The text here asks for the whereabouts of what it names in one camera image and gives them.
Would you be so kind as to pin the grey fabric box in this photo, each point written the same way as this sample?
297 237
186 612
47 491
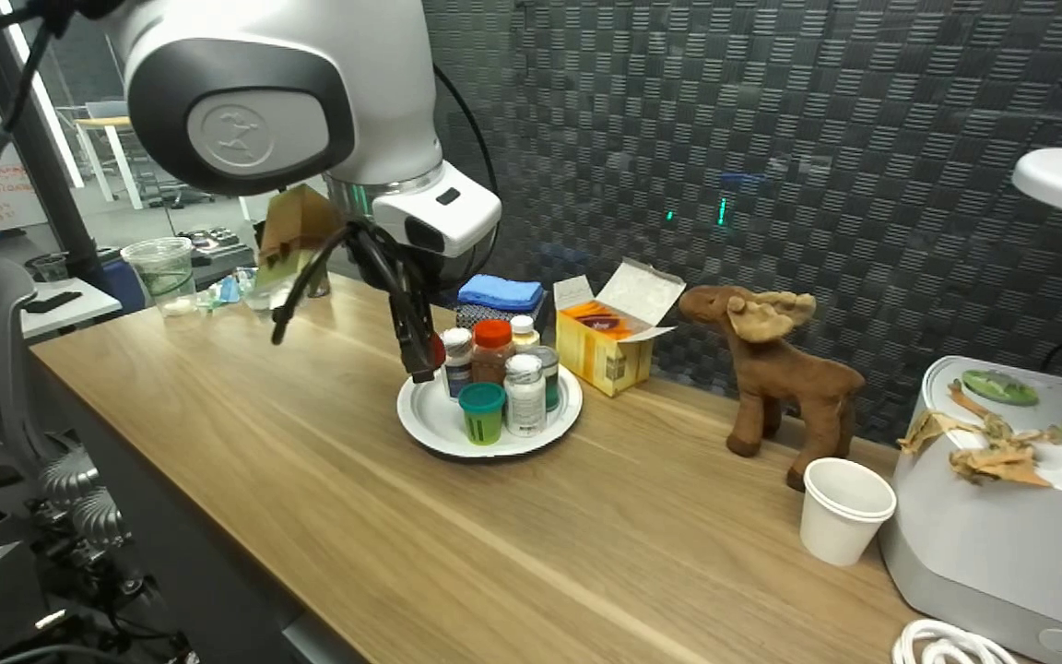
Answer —
519 318

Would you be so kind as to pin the clear plastic bottle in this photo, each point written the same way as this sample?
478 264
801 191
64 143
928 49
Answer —
222 292

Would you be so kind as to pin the clear plastic tub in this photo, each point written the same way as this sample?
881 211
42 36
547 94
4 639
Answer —
160 271

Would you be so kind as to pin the clear pill bottle white cap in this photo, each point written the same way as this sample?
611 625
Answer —
526 391

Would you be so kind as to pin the open yellow cardboard box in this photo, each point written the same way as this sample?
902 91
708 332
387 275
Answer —
605 355

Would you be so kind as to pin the brown moose plush toy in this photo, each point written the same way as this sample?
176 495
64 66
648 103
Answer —
792 375

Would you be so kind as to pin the spice jar orange lid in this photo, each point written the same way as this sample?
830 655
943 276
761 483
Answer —
493 348

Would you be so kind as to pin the green tub teal lid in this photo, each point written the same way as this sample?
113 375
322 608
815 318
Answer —
483 412

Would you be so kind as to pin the grey lidded glass jar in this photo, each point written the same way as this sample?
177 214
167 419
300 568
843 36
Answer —
552 381

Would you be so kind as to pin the grey white appliance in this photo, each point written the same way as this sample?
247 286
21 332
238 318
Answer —
996 554

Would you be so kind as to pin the white paper cup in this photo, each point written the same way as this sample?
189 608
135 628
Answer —
844 517

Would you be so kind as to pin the dark metal pole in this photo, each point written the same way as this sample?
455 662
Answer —
52 185

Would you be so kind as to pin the blue folded cloth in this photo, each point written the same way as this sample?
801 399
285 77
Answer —
498 292

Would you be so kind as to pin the green round disc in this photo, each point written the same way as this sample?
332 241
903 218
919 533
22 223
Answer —
996 386

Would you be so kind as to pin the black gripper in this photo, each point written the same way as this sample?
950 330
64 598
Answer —
387 259

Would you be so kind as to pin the white round plate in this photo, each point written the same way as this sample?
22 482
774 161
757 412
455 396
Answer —
433 425

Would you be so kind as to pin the small yellow-label vitamin bottle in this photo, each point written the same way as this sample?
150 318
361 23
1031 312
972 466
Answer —
526 332

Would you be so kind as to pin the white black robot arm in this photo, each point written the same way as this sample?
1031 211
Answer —
273 98

